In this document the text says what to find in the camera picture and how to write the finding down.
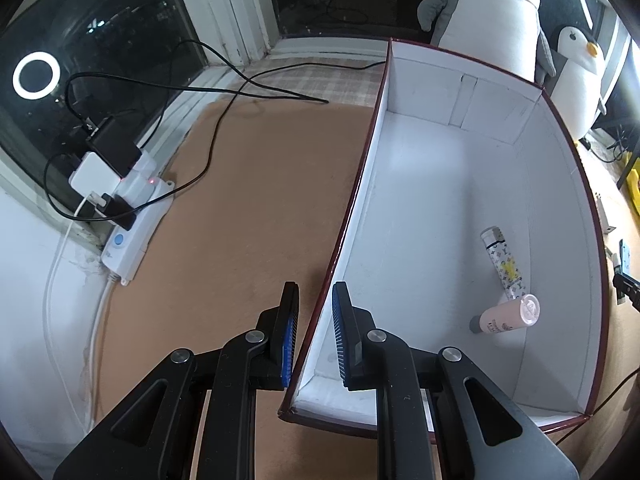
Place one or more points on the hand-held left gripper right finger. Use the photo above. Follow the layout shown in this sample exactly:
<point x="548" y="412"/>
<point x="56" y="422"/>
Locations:
<point x="340" y="335"/>

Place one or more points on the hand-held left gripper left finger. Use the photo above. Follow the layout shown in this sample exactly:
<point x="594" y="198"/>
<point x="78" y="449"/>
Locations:
<point x="287" y="340"/>

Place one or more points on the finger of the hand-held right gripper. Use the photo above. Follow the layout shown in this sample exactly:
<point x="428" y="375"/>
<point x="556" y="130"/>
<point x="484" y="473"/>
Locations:
<point x="624" y="255"/>
<point x="629" y="289"/>

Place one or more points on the patterned white lighter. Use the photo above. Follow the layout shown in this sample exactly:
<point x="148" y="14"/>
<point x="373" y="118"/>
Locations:
<point x="505" y="265"/>

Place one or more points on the pink bottle with grey cap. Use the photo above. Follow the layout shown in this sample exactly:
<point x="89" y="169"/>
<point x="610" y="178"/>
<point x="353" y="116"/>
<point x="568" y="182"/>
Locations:
<point x="505" y="320"/>

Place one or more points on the white box with red rim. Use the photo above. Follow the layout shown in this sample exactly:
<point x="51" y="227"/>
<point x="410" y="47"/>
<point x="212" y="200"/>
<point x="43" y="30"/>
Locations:
<point x="440" y="200"/>

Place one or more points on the yellow fruit bowl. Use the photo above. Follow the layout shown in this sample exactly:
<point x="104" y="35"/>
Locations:
<point x="635" y="190"/>

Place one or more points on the black metal stand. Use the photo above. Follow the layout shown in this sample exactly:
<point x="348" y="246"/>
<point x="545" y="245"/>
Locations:
<point x="629" y="175"/>

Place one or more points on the brown mat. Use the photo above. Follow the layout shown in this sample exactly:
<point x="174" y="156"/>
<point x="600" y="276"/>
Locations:
<point x="250" y="210"/>

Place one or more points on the small penguin plush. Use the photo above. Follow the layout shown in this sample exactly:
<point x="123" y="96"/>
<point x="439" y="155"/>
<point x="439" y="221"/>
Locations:
<point x="580" y="90"/>

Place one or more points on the white power strip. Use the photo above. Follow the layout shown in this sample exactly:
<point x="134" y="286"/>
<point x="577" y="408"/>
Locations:
<point x="127" y="250"/>

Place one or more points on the black plug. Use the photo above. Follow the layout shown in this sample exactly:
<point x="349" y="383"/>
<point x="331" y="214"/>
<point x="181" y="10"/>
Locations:
<point x="117" y="210"/>

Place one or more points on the plaid cloth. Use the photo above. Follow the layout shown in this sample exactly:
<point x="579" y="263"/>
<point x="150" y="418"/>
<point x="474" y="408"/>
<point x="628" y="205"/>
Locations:
<point x="340" y="85"/>

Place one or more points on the white power adapter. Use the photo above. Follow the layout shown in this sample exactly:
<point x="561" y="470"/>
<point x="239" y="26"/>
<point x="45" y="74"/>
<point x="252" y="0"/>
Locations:
<point x="92" y="172"/>

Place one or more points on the black power adapter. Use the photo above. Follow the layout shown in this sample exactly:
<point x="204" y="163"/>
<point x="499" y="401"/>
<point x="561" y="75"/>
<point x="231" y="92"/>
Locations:
<point x="112" y="147"/>

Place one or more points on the large penguin plush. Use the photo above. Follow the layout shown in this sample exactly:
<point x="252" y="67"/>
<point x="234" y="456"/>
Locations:
<point x="495" y="20"/>

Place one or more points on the grey metal bracket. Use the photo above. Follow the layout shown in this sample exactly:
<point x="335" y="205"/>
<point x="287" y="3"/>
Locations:
<point x="604" y="212"/>

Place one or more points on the white window frame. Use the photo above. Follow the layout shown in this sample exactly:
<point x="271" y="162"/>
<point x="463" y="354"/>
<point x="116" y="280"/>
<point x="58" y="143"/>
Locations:
<point x="225" y="10"/>

